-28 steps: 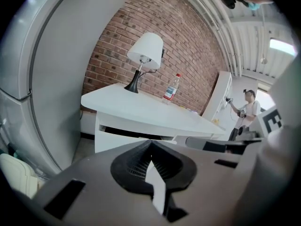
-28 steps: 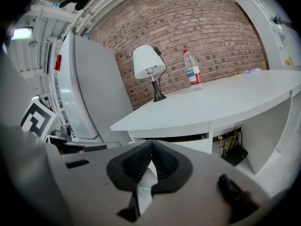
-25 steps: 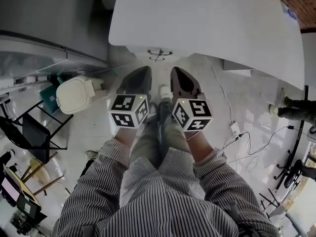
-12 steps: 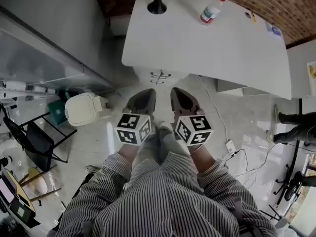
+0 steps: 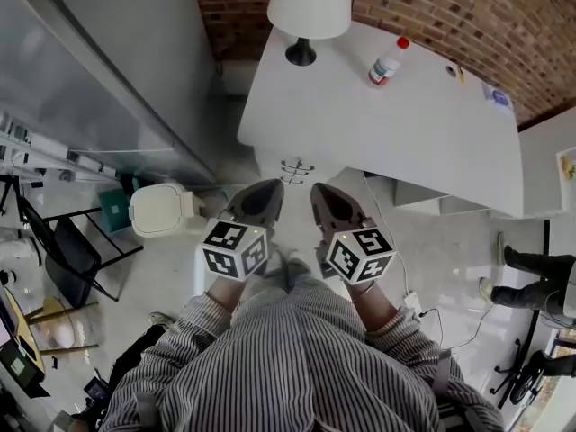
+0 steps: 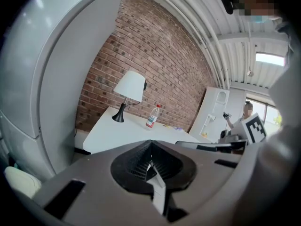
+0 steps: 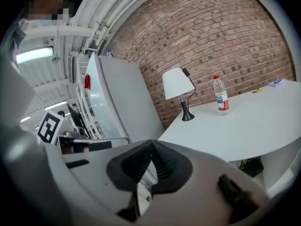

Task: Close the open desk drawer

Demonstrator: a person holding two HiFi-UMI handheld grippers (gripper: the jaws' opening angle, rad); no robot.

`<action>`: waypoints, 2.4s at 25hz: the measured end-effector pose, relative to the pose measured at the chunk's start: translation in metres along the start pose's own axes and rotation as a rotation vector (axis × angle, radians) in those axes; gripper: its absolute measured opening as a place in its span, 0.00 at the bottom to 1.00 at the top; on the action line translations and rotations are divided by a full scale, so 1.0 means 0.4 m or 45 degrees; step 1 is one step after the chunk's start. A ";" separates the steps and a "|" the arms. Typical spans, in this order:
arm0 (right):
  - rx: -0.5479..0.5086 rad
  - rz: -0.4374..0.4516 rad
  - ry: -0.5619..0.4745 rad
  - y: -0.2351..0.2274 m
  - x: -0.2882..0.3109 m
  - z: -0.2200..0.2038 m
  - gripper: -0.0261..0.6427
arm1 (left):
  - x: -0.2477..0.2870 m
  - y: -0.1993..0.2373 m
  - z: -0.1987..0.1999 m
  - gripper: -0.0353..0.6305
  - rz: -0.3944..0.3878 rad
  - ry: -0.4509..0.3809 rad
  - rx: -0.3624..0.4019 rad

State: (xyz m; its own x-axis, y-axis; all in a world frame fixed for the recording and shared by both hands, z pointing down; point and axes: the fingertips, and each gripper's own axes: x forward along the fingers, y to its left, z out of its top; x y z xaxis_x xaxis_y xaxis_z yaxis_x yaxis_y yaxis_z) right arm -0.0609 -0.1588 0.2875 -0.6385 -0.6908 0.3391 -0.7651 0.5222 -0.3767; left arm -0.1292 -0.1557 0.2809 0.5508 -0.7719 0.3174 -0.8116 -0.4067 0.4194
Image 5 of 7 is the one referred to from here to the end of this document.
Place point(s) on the white table lamp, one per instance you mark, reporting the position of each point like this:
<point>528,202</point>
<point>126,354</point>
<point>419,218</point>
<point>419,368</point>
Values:
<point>310,2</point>

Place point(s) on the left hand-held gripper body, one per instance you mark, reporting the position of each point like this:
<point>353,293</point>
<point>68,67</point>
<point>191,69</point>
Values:
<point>229,252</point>

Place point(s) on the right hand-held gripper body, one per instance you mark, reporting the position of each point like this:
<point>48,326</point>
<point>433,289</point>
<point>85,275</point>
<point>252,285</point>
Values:
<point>360,252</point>

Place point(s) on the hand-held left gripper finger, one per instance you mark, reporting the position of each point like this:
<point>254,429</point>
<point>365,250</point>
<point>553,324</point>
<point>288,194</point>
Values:
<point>274,209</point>
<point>245,203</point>

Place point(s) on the teal plastic bin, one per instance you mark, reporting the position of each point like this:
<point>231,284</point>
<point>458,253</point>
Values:
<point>112,209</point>

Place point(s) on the black office chair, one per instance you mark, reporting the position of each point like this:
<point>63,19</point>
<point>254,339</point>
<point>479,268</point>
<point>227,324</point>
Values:
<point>531,376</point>

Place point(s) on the person's shoe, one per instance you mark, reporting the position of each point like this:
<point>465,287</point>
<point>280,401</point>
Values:
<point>299,269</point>
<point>276,268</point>

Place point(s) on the person's left forearm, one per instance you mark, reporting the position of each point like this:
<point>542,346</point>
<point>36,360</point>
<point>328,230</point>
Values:
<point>225,293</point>

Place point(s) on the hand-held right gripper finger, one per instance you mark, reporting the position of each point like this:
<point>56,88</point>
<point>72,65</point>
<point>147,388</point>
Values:
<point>323,214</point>
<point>351,212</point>

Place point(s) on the white shelf cabinet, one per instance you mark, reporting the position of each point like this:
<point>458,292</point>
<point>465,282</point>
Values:
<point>544,160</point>

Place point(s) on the grey refrigerator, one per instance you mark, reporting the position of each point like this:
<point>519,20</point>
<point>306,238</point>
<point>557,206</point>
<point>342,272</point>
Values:
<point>103,61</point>

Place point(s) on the white shelving rack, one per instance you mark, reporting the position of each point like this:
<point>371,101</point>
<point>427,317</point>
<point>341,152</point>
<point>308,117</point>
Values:
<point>45,151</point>

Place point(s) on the wooden stool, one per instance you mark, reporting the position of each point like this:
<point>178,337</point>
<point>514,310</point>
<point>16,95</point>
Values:
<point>58,315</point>

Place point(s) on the black folding chair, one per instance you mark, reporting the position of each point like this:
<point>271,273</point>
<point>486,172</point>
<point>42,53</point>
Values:
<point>72,259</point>

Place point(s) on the cream trash bin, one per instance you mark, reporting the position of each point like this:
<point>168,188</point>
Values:
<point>157,209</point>

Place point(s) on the small blue white packet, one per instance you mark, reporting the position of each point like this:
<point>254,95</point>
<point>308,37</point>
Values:
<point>497,95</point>

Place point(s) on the black tripod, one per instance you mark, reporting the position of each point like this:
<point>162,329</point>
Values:
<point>9,194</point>

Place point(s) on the person's right shoe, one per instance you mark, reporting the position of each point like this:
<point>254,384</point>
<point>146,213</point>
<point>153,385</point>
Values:
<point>299,269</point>

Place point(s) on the white desk drawer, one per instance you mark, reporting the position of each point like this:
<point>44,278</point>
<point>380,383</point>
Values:
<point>270,158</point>

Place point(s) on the person's left shoe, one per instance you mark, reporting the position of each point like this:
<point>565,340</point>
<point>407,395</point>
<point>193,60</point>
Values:
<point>276,268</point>

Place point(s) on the clear plastic bottle red cap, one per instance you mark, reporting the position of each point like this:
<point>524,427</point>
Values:
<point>386,65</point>

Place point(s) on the white power strip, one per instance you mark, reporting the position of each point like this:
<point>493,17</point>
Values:
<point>413,303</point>

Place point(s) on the person's right forearm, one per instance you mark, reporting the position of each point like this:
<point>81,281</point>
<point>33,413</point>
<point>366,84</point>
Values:
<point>373,306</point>

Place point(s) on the white desk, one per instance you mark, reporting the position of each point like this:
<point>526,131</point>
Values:
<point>405,128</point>

